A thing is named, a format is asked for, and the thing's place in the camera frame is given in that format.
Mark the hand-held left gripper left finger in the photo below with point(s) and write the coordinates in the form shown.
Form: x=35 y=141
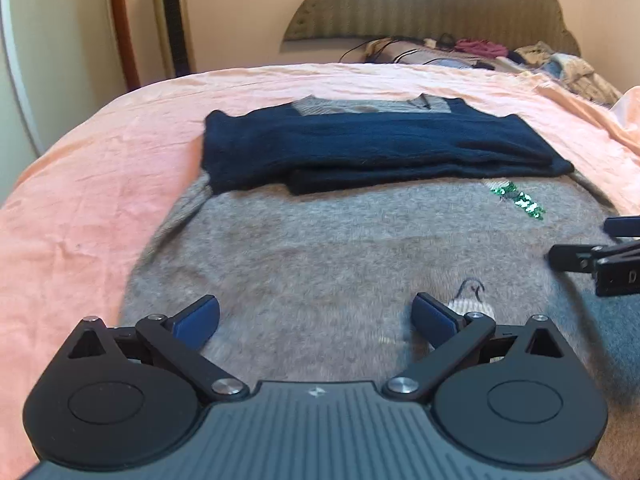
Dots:
x=196 y=321

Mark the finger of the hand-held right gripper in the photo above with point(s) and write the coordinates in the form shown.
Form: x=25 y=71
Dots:
x=570 y=257
x=625 y=226

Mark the striped beige cloth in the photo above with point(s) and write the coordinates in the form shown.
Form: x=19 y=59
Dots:
x=410 y=52

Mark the grey and navy sweater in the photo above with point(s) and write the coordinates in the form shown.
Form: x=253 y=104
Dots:
x=325 y=240

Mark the maroon garment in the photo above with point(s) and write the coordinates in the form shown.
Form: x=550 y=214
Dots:
x=480 y=47

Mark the gold tower fan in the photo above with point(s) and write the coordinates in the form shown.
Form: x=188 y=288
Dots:
x=172 y=20

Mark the olive padded headboard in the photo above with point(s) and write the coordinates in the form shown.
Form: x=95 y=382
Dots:
x=425 y=5

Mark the patterned beige crumpled cloth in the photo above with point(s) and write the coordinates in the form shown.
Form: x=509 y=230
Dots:
x=575 y=72

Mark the pink bedsheet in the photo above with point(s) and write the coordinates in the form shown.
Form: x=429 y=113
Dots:
x=90 y=200

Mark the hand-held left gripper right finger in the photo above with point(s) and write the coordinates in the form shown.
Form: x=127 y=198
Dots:
x=434 y=320

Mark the brown wooden door frame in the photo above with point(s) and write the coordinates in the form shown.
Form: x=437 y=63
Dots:
x=122 y=25

